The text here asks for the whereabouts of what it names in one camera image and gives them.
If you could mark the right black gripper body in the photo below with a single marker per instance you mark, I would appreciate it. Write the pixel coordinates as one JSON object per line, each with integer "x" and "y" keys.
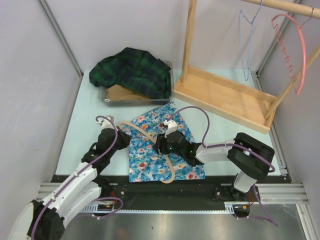
{"x": 165, "y": 148}

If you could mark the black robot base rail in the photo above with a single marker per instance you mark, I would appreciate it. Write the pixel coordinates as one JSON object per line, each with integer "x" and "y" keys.
{"x": 116, "y": 194}

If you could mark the wooden clothes rack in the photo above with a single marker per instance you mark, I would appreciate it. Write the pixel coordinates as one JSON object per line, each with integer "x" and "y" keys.
{"x": 240, "y": 103}

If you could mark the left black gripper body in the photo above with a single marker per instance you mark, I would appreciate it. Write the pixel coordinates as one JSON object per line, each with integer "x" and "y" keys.
{"x": 122, "y": 143}

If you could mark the tan folded garment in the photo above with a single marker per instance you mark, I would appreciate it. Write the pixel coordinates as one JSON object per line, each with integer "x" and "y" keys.
{"x": 119, "y": 93}

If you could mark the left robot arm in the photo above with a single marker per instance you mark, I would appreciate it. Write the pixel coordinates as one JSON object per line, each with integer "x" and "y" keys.
{"x": 48, "y": 218}

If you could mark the green plaid garment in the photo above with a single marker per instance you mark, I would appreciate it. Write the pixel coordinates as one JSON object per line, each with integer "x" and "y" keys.
{"x": 135, "y": 69}

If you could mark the clear plastic tray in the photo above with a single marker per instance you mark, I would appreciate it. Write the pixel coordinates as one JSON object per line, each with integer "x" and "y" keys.
{"x": 102, "y": 95}

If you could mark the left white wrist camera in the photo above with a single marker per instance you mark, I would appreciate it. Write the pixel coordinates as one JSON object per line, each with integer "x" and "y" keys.
{"x": 105, "y": 122}

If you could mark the pink plastic hanger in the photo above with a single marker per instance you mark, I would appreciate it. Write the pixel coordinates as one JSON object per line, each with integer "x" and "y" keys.
{"x": 295, "y": 57}

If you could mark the beige wooden hanger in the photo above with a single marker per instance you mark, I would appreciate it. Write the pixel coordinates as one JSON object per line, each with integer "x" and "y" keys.
{"x": 168, "y": 161}

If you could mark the blue floral skirt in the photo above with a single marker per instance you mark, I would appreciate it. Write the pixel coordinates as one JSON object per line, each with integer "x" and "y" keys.
{"x": 145, "y": 165}

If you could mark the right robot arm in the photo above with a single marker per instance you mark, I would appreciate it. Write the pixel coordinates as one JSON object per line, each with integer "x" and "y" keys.
{"x": 251, "y": 156}

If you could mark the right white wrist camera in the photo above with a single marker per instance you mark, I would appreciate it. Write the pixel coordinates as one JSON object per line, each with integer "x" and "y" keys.
{"x": 171, "y": 127}

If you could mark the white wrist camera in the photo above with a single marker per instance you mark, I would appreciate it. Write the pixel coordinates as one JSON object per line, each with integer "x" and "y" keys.
{"x": 105, "y": 122}
{"x": 171, "y": 127}

